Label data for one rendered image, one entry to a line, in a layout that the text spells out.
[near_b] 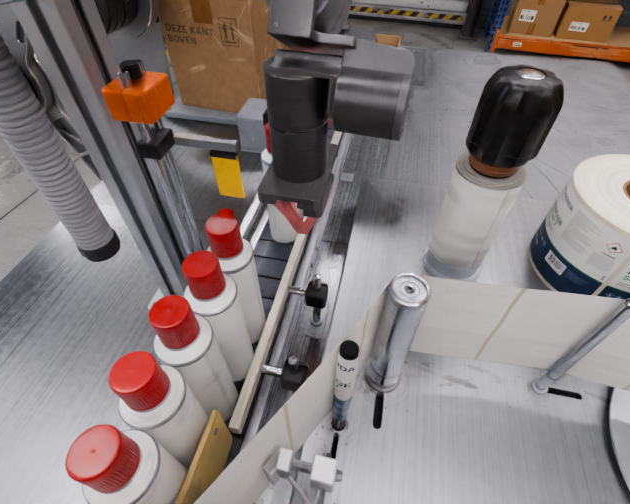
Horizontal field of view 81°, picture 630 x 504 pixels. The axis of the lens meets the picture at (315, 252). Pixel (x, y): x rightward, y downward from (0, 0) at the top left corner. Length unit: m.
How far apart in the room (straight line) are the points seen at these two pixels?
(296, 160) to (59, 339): 0.48
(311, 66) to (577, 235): 0.43
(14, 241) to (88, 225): 2.01
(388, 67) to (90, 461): 0.34
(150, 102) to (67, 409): 0.42
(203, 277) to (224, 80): 0.77
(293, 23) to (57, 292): 0.59
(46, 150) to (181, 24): 0.76
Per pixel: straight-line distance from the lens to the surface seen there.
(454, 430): 0.50
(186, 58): 1.08
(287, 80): 0.33
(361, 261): 0.61
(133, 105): 0.38
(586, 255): 0.61
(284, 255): 0.61
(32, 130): 0.33
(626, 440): 0.58
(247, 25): 0.97
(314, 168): 0.37
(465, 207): 0.51
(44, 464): 0.61
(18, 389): 0.68
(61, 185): 0.35
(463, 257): 0.57
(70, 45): 0.41
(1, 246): 2.39
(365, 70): 0.33
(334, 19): 0.36
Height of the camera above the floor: 1.34
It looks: 48 degrees down
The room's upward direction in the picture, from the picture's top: straight up
